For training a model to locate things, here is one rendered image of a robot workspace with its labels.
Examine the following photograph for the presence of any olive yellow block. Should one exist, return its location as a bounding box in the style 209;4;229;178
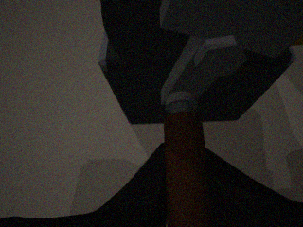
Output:
292;34;303;46

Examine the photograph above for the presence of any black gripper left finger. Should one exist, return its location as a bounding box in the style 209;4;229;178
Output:
0;143;167;227

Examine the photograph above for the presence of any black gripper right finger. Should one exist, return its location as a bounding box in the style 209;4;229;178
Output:
205;148;303;227

